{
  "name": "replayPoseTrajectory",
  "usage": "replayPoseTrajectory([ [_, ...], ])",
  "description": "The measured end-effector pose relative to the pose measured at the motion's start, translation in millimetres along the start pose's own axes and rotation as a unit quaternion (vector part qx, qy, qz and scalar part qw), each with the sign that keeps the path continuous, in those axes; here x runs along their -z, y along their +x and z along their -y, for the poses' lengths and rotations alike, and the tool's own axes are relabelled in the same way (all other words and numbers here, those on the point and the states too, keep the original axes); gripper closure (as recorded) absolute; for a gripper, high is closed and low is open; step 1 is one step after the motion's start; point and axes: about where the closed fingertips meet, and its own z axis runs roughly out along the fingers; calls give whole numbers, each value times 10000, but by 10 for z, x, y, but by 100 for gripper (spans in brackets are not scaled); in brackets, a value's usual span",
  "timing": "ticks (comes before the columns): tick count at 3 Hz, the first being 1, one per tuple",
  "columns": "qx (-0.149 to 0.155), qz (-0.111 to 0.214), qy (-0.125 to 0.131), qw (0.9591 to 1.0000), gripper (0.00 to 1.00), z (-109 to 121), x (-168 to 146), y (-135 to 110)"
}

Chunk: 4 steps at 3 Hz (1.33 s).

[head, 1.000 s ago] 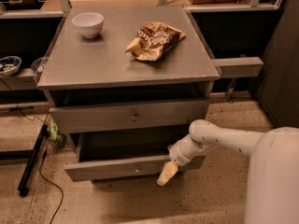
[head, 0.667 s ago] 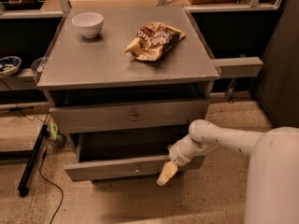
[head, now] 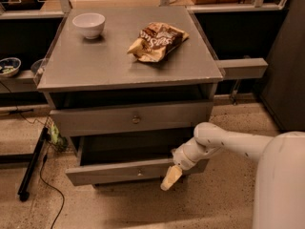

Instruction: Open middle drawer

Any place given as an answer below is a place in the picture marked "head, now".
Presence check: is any black floor cable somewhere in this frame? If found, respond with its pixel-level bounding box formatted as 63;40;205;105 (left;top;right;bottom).
0;79;66;229

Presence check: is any grey drawer cabinet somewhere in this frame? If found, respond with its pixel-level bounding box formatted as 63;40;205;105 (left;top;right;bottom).
36;5;225;188

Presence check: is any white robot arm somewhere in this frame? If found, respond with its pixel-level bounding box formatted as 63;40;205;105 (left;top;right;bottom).
160;122;305;229

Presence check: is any brown chip bag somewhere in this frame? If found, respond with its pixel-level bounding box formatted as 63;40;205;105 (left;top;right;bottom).
128;22;189;62

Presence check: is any grey drawer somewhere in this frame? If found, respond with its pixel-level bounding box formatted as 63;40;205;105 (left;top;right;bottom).
65;129;211;187
51;101;213;136

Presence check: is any grey side bar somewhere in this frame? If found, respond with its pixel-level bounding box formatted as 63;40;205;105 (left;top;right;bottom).
216;58;268;80

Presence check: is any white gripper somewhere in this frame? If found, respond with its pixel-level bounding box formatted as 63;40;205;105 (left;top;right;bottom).
160;137;208;191

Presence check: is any clear glass cup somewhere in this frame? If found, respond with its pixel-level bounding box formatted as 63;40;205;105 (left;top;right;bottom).
30;58;48;74

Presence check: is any grey top drawer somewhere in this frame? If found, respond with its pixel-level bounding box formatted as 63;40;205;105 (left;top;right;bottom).
51;101;213;136

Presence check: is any grey side shelf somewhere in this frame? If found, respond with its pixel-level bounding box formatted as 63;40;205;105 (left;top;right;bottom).
0;70;37;94

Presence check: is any green packet in basket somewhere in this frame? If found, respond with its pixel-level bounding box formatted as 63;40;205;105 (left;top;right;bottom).
50;123;68;148

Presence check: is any white ceramic bowl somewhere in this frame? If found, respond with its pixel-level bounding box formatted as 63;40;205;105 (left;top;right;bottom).
72;12;106;39

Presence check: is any blue patterned bowl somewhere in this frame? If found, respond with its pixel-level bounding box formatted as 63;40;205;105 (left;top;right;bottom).
0;57;21;77

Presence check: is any black metal leg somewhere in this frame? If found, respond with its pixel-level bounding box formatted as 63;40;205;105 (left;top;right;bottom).
17;127;48;202

